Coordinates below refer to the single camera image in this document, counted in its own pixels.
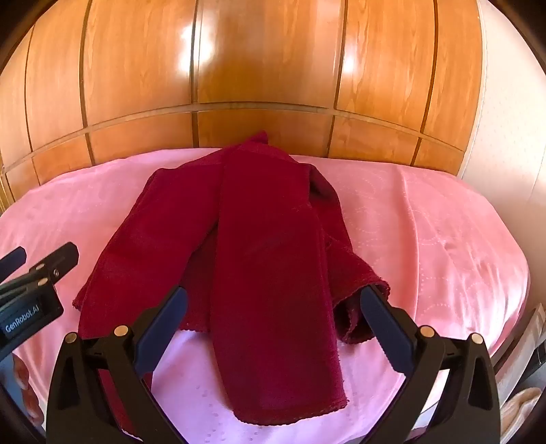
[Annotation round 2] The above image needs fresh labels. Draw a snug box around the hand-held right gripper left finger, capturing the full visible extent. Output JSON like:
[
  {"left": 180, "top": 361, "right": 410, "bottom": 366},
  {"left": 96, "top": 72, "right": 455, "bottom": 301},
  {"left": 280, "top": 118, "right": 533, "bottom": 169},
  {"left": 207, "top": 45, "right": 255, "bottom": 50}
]
[{"left": 46, "top": 287, "right": 188, "bottom": 444}]

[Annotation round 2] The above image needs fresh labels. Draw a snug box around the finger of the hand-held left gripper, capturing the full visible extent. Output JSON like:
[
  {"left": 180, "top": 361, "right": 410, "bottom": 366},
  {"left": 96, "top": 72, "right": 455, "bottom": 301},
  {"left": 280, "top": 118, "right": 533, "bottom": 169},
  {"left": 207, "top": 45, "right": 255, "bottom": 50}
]
[
  {"left": 0, "top": 242, "right": 80, "bottom": 300},
  {"left": 0, "top": 249, "right": 27, "bottom": 282}
]

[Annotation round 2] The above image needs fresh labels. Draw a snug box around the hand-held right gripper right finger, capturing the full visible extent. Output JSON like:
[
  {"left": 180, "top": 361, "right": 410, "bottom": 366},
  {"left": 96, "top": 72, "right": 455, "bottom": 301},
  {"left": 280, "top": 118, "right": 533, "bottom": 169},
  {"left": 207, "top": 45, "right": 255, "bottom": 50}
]
[{"left": 359, "top": 284, "right": 501, "bottom": 444}]

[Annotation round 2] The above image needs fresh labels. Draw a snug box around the dark red knit garment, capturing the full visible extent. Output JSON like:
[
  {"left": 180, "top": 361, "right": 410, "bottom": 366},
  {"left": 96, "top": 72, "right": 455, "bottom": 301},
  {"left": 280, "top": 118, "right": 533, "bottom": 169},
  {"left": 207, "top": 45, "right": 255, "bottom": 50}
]
[{"left": 72, "top": 130, "right": 391, "bottom": 432}]

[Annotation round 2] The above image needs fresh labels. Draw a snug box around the pink bed sheet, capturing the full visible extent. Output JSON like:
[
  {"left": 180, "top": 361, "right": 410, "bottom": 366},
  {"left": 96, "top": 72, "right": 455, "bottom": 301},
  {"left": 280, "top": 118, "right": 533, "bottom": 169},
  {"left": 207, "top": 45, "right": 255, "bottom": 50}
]
[{"left": 0, "top": 147, "right": 532, "bottom": 444}]

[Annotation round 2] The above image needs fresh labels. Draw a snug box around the wooden panelled wardrobe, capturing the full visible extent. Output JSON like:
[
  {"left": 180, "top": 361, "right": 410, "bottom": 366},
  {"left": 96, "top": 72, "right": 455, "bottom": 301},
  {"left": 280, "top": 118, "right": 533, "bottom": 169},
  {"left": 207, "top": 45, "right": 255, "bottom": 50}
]
[{"left": 0, "top": 0, "right": 485, "bottom": 214}]

